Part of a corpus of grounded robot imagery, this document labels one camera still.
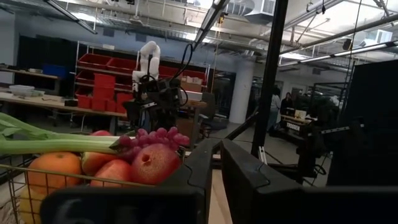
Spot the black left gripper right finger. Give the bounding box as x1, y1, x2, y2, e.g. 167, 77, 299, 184
220, 139, 398, 224

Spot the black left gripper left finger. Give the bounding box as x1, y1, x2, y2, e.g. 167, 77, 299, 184
40, 138, 215, 224

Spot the grey ceiling duct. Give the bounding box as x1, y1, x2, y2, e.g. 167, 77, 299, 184
228, 0, 278, 25

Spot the long wooden work table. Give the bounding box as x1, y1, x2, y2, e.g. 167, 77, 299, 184
0, 91, 128, 118

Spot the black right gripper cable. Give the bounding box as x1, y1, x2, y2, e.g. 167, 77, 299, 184
169, 42, 194, 108

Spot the watermelon slice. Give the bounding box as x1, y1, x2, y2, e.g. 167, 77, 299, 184
81, 151, 119, 177

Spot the blue storage bin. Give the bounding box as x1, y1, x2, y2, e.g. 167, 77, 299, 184
42, 63, 68, 79

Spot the white ceiling vent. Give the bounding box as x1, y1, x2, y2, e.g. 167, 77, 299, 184
359, 29, 394, 47

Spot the black office chair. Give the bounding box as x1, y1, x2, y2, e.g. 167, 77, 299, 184
198, 91, 228, 138

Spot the storage shelf with bins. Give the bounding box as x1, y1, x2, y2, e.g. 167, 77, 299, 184
73, 40, 211, 114

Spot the black equipment stand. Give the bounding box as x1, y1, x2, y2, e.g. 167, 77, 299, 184
295, 102, 365, 185

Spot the white round column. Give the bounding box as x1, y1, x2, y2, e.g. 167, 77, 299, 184
228, 60, 256, 124

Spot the person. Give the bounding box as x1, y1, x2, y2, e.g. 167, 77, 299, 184
279, 91, 294, 116
267, 86, 282, 131

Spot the black ceiling speaker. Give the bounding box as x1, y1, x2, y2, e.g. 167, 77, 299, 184
341, 37, 354, 51

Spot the orange mandarin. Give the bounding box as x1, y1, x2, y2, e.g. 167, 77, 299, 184
27, 151, 83, 196

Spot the ceiling light bar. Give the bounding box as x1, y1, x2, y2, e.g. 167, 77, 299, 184
43, 0, 99, 35
277, 39, 398, 68

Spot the yellow apple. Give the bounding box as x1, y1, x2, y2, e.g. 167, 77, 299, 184
18, 185, 47, 224

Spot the metal wire basket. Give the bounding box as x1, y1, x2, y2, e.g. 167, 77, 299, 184
0, 146, 187, 224

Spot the overhead rig bar with lights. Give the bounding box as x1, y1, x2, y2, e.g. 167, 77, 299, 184
192, 0, 231, 50

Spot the purple grape bunch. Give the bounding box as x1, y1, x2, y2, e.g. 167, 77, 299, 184
117, 126, 191, 161

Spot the large black panel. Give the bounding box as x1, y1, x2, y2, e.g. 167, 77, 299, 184
341, 58, 398, 187

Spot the pink red apple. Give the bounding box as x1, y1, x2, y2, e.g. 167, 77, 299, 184
130, 143, 182, 186

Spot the white plastic tub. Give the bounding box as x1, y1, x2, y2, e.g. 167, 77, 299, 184
8, 84, 45, 98

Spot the celery stalk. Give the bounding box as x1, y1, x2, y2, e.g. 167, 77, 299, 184
0, 112, 125, 156

